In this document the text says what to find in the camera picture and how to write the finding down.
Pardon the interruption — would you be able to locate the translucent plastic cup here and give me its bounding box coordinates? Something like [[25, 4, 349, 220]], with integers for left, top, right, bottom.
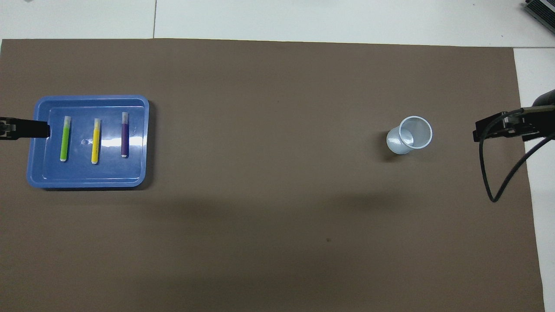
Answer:
[[386, 116, 433, 155]]

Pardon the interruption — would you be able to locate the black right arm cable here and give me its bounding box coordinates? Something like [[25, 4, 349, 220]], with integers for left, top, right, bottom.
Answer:
[[478, 106, 555, 203]]

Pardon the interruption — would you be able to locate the blue plastic tray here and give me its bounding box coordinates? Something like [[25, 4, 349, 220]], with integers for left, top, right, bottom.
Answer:
[[27, 95, 150, 189]]

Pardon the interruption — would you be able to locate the brown table mat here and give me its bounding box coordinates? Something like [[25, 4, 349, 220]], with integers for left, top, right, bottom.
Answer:
[[0, 38, 546, 312]]

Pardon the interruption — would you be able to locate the green pen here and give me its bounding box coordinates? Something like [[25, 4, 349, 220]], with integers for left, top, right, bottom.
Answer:
[[60, 116, 71, 162]]

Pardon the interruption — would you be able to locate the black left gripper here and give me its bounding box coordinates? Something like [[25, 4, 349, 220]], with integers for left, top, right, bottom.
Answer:
[[0, 117, 50, 140]]

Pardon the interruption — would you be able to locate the yellow pen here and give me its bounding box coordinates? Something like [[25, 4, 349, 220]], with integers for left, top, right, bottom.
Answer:
[[91, 118, 101, 165]]

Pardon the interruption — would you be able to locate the purple pen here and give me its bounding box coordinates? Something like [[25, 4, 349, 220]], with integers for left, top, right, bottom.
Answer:
[[121, 112, 130, 158]]

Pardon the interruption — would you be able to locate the grey ribbed device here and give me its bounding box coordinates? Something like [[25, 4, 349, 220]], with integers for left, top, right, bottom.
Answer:
[[522, 0, 555, 27]]

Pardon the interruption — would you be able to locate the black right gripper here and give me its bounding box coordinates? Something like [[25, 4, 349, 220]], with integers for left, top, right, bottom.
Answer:
[[473, 112, 551, 143]]

